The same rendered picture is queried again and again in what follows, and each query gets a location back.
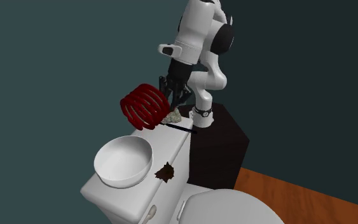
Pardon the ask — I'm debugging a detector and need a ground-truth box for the red wire coil rack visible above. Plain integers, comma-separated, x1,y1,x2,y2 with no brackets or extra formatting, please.
120,83,171,131

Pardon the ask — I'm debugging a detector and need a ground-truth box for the black pen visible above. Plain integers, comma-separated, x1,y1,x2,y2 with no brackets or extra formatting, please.
159,122,198,135

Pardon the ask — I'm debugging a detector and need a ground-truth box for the dark robot stand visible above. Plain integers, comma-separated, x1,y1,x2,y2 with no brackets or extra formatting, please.
177,102,250,190

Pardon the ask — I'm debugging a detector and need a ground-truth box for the white bowl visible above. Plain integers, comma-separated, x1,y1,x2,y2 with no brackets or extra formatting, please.
93,135,153,189

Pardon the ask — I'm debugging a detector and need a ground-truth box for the white toilet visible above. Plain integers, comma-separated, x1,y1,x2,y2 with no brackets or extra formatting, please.
79,116,286,224

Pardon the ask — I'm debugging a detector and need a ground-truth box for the speckled grey stone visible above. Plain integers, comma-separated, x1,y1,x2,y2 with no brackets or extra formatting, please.
161,107,182,125

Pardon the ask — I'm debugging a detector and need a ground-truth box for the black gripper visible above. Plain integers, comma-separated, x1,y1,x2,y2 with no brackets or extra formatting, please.
158,57,195,110

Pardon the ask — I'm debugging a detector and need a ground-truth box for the brown spiky shell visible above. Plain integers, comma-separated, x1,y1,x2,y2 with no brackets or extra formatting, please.
154,161,175,183

